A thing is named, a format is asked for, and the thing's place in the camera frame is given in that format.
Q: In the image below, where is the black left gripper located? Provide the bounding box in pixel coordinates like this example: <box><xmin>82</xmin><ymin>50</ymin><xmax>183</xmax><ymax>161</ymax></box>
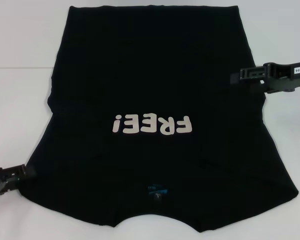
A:
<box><xmin>0</xmin><ymin>163</ymin><xmax>36</xmax><ymax>199</ymax></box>

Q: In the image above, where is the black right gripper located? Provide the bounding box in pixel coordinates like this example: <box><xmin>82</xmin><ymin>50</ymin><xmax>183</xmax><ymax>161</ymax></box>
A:
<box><xmin>229</xmin><ymin>62</ymin><xmax>300</xmax><ymax>95</ymax></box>

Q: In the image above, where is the black shirt with FREE print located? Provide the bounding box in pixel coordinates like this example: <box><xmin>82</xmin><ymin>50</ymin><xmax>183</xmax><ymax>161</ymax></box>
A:
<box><xmin>18</xmin><ymin>5</ymin><xmax>300</xmax><ymax>227</ymax></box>

